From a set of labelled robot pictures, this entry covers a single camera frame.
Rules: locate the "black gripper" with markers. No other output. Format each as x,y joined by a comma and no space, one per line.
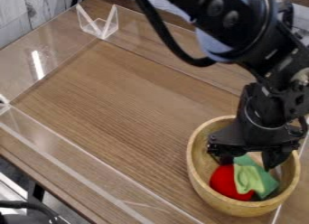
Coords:
269,125

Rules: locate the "black table frame leg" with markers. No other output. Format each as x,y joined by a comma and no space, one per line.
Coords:
36,193

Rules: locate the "red plush tomato toy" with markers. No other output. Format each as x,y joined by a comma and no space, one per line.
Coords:
223,184

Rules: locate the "brown wooden bowl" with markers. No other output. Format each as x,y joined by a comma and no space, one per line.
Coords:
202,164

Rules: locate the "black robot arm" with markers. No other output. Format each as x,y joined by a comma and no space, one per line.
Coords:
247,32

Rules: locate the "clear acrylic corner bracket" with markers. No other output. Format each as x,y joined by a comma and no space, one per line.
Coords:
99,27

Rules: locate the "green foam block stick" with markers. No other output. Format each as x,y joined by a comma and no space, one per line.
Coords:
251,177

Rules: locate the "clear acrylic front barrier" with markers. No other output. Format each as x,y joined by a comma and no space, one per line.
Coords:
104,195

